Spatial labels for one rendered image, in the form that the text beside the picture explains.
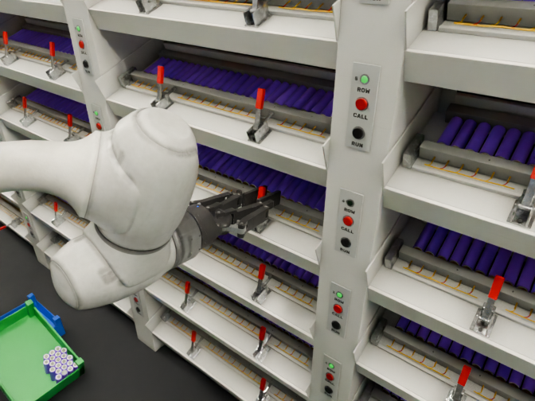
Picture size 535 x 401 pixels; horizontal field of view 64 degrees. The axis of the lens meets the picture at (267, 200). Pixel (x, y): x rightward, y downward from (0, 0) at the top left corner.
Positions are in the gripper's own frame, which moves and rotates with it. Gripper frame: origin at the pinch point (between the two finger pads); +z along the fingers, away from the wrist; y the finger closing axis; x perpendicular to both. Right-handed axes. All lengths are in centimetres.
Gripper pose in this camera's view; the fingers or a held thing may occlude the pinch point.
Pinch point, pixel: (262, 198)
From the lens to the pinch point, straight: 84.7
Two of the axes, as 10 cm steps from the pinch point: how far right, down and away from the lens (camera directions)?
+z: 6.1, -2.7, 7.5
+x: 0.9, -9.1, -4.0
